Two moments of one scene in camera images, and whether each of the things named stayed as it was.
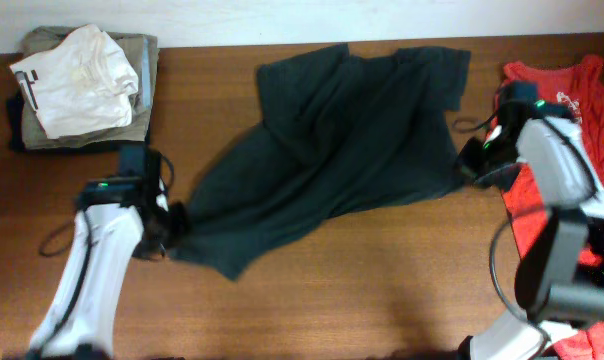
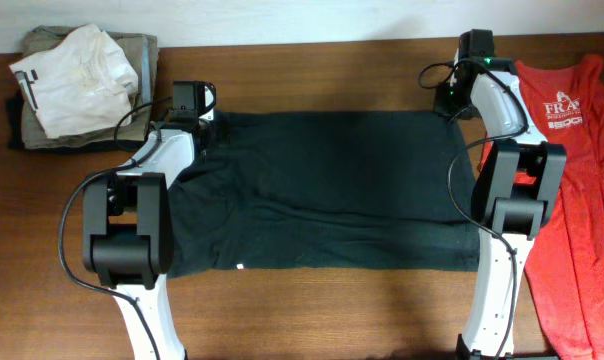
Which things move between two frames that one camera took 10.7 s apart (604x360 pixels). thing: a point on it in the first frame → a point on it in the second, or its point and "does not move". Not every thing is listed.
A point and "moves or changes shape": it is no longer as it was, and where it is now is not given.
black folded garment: x=17 y=138 does not move
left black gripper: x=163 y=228 → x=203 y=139
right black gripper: x=464 y=158 → x=443 y=106
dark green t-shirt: x=339 y=134 moves or changes shape
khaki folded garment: x=142 y=53 does not move
